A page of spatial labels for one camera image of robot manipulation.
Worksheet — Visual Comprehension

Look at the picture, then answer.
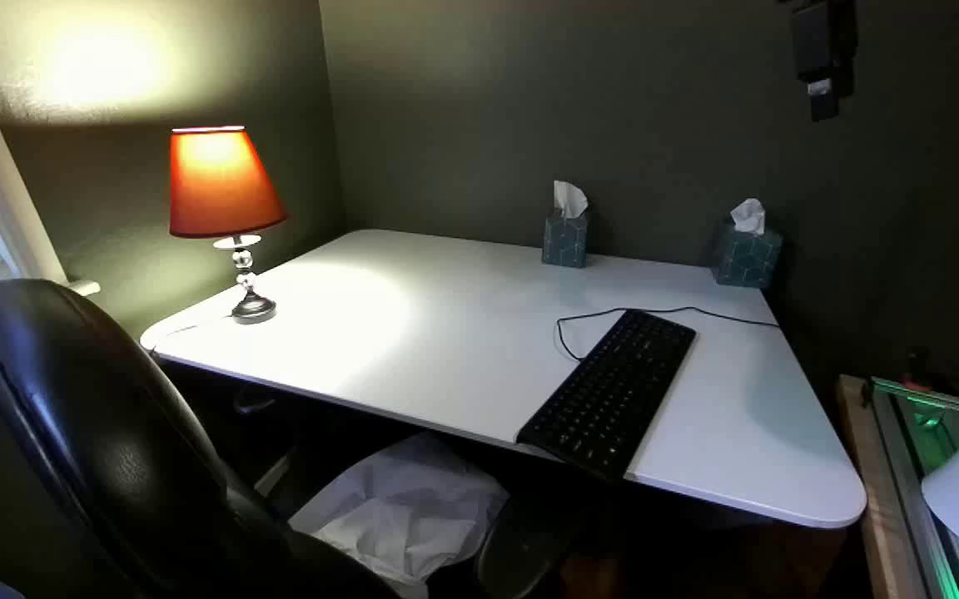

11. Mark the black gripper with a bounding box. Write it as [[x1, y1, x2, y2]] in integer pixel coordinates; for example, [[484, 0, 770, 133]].
[[787, 0, 861, 123]]

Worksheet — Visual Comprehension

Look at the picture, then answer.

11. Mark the black computer keyboard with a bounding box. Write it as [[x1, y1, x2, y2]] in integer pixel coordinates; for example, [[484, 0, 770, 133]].
[[513, 305, 699, 483]]

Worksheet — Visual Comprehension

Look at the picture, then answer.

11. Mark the teal tissue box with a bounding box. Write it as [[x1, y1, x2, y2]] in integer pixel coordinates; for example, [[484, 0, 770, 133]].
[[539, 175, 593, 270], [708, 195, 787, 292]]

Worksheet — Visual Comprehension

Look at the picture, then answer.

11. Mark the wooden plank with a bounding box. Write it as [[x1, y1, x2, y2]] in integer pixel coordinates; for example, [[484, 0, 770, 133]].
[[831, 370, 916, 599]]

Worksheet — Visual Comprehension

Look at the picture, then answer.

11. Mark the white cloth under desk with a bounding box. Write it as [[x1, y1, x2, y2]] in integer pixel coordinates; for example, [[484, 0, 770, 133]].
[[287, 429, 513, 599]]

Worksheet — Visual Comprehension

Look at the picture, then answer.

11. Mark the table lamp with orange shade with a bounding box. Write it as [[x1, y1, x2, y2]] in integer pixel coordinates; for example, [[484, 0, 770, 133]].
[[164, 123, 288, 329]]

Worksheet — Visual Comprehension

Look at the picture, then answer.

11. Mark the black leather office chair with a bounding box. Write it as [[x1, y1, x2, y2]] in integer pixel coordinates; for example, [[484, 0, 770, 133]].
[[0, 275, 400, 599]]

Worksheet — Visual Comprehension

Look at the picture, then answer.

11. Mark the black keyboard cable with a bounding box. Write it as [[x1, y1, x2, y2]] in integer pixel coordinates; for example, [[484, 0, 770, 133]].
[[553, 298, 781, 366]]

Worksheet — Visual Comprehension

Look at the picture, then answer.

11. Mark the metal stand frame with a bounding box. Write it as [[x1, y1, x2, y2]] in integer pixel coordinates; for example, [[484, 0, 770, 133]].
[[865, 371, 959, 599]]

